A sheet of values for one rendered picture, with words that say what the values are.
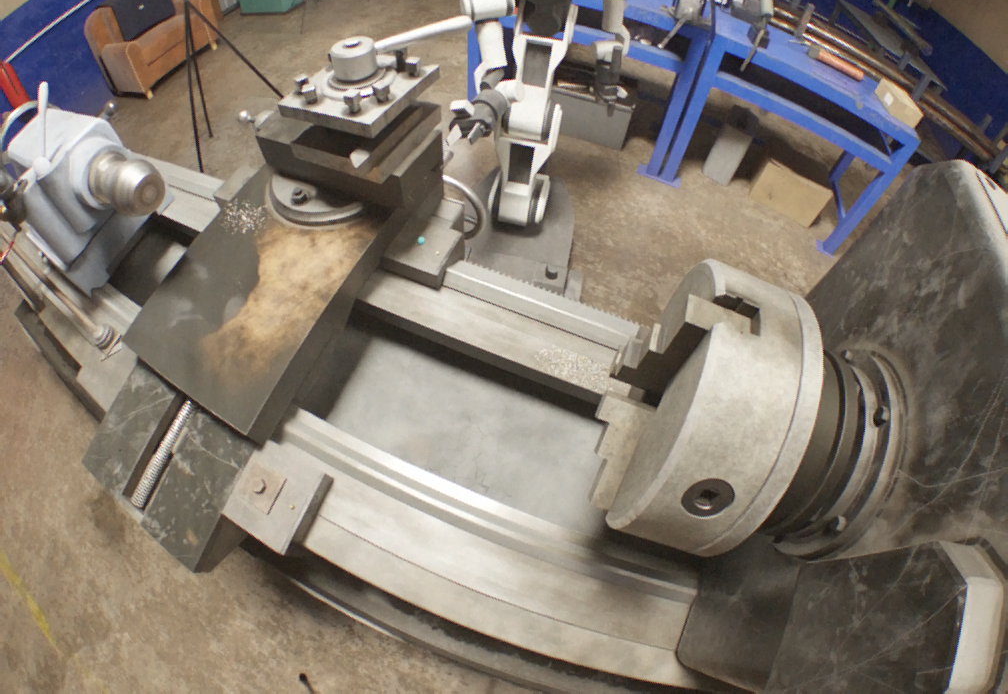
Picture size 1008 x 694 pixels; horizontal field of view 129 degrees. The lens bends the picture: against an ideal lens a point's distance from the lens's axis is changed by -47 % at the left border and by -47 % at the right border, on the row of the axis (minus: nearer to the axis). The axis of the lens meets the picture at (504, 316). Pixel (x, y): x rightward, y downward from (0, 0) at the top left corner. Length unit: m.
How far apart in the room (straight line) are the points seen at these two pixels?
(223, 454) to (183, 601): 1.17
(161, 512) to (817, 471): 0.77
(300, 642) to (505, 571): 1.07
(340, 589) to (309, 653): 0.53
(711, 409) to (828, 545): 0.20
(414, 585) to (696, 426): 0.44
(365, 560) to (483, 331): 0.38
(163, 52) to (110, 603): 3.78
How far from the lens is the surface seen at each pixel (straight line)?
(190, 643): 1.80
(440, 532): 0.61
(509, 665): 1.07
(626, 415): 0.39
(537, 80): 1.46
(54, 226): 0.92
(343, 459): 0.63
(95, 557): 2.10
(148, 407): 0.79
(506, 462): 0.73
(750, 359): 0.30
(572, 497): 0.73
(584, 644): 0.64
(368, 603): 1.07
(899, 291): 0.49
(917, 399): 0.42
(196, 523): 0.69
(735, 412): 0.29
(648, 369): 0.36
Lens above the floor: 1.44
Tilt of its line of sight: 59 degrees down
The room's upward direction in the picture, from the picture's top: 6 degrees clockwise
